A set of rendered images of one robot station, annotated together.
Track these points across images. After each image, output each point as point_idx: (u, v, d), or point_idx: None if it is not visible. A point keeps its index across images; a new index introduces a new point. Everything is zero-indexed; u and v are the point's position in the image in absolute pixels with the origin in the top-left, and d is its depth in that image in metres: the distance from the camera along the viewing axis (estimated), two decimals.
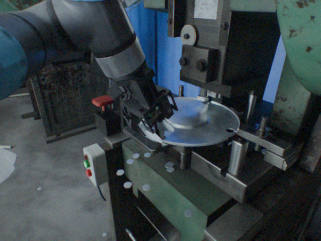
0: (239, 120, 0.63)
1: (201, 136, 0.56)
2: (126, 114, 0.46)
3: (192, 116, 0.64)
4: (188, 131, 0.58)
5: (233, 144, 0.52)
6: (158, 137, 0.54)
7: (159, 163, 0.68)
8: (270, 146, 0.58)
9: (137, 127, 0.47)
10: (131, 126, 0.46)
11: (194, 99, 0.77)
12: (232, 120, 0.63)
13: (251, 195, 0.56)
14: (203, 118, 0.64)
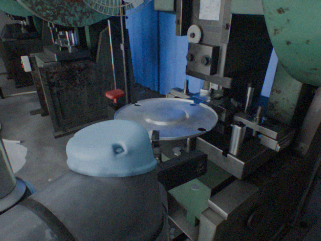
0: (217, 121, 0.61)
1: (168, 132, 0.55)
2: (159, 143, 0.43)
3: (170, 114, 0.64)
4: (158, 127, 0.58)
5: (233, 127, 0.61)
6: None
7: (167, 147, 0.77)
8: (265, 131, 0.67)
9: (152, 135, 0.46)
10: (153, 133, 0.44)
11: (184, 101, 0.76)
12: (210, 121, 0.61)
13: (249, 173, 0.64)
14: (180, 116, 0.63)
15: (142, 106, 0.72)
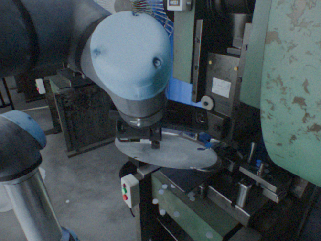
0: (217, 157, 0.60)
1: (168, 141, 0.55)
2: None
3: (170, 151, 0.64)
4: None
5: (240, 186, 0.74)
6: None
7: (183, 193, 0.90)
8: (267, 184, 0.80)
9: None
10: None
11: (182, 168, 0.75)
12: (209, 156, 0.60)
13: (253, 221, 0.78)
14: (180, 152, 0.63)
15: (141, 158, 0.72)
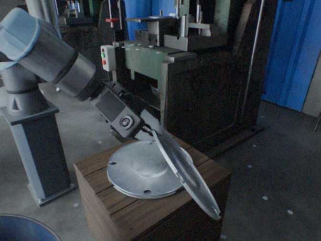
0: (200, 204, 0.46)
1: (164, 147, 0.53)
2: (136, 100, 0.47)
3: (187, 169, 0.58)
4: (167, 147, 0.56)
5: (181, 17, 1.03)
6: None
7: (145, 46, 1.19)
8: (204, 26, 1.09)
9: (145, 106, 0.50)
10: (144, 100, 0.49)
11: (215, 205, 0.62)
12: None
13: (192, 49, 1.07)
14: (188, 174, 0.55)
15: (187, 163, 0.70)
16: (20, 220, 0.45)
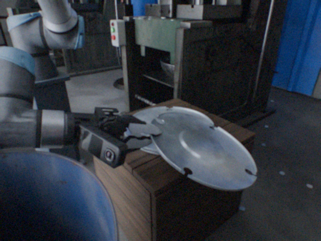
0: (218, 188, 0.45)
1: (168, 144, 0.52)
2: (117, 121, 0.47)
3: (204, 147, 0.56)
4: (174, 138, 0.56)
5: None
6: None
7: (157, 17, 1.15)
8: None
9: (131, 118, 0.50)
10: (126, 115, 0.49)
11: (251, 164, 0.59)
12: (213, 181, 0.47)
13: (208, 17, 1.03)
14: (205, 155, 0.54)
15: (212, 131, 0.67)
16: (42, 157, 0.41)
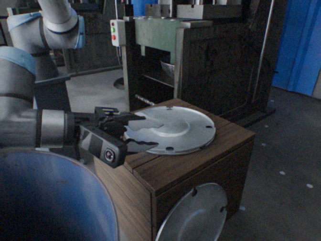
0: None
1: (172, 225, 0.57)
2: (117, 121, 0.47)
3: (191, 235, 0.63)
4: (183, 218, 0.60)
5: None
6: (157, 144, 0.55)
7: (157, 17, 1.15)
8: None
9: (129, 115, 0.49)
10: (124, 113, 0.48)
11: None
12: None
13: (208, 17, 1.03)
14: None
15: (218, 212, 0.71)
16: (42, 156, 0.41)
